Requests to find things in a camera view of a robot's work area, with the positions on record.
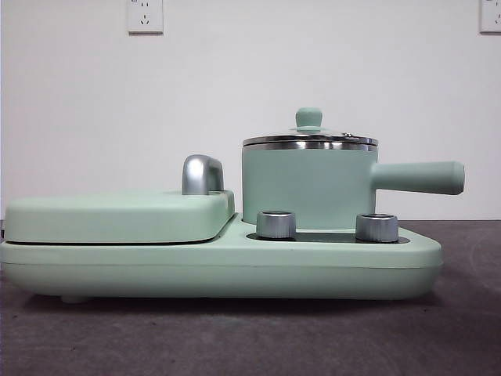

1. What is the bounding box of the silver control knob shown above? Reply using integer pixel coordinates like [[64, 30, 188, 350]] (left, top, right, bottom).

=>
[[256, 210, 297, 239], [355, 213, 399, 241]]

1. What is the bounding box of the white wall socket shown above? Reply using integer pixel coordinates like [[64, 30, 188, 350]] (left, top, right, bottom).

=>
[[127, 0, 164, 36], [479, 0, 501, 35]]

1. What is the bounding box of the green hinged grill cover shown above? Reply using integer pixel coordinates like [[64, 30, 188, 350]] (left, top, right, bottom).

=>
[[3, 188, 238, 244]]

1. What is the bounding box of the glass lid with green knob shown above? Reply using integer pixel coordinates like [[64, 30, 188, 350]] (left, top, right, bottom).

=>
[[242, 107, 380, 149]]

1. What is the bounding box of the green pot with handle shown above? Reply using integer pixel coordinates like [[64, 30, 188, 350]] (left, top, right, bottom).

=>
[[241, 139, 466, 232]]

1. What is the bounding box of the green breakfast maker base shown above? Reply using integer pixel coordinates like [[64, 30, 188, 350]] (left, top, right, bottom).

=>
[[0, 219, 443, 303]]

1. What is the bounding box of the silver grill cover handle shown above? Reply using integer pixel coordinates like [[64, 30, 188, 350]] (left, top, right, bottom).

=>
[[182, 154, 226, 196]]

